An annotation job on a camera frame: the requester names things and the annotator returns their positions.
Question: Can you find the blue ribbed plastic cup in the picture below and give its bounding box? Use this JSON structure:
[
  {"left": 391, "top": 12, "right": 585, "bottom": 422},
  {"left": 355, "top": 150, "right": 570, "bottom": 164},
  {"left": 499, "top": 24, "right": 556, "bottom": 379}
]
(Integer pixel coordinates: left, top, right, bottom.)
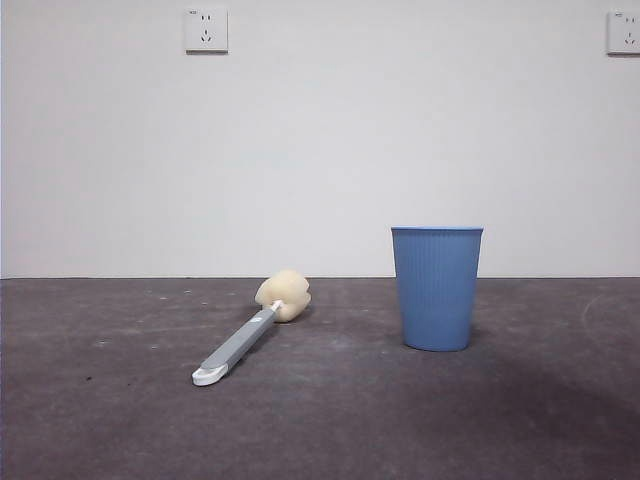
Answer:
[{"left": 390, "top": 225, "right": 485, "bottom": 353}]

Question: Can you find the grey handled sponge cup brush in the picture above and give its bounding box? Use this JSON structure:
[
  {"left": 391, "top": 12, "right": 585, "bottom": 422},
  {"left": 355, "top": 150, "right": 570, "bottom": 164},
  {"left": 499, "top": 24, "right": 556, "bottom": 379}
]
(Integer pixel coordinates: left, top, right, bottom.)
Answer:
[{"left": 191, "top": 268, "right": 313, "bottom": 388}]

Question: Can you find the white wall socket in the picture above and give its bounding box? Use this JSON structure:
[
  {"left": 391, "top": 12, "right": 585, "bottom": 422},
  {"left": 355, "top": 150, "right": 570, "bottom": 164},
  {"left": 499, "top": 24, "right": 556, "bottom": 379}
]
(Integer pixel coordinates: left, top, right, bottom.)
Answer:
[
  {"left": 605, "top": 10, "right": 640, "bottom": 56},
  {"left": 184, "top": 6, "right": 230, "bottom": 55}
]

